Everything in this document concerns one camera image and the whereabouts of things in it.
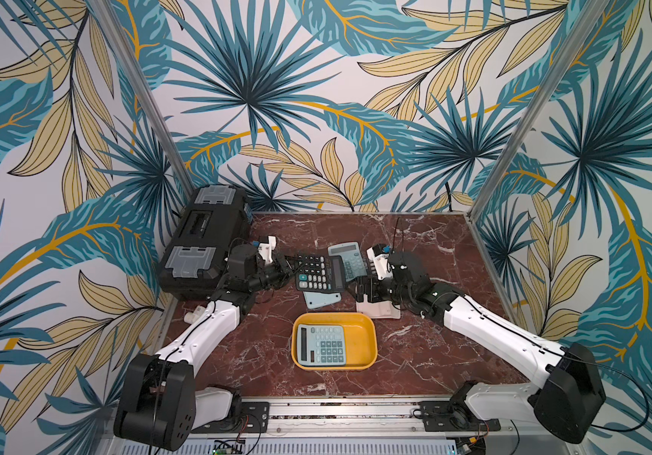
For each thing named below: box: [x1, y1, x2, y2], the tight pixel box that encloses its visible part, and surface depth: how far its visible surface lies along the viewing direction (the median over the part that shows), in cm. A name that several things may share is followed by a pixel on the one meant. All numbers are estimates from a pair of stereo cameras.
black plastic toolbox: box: [157, 184, 254, 301], surface depth 92 cm
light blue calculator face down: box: [303, 291, 343, 310], surface depth 95 cm
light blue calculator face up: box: [327, 240, 368, 283], surface depth 105 cm
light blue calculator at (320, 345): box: [296, 324, 346, 366], surface depth 85 cm
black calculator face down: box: [294, 254, 346, 293], surface depth 80 cm
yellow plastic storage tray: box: [290, 312, 379, 370], surface depth 86 cm
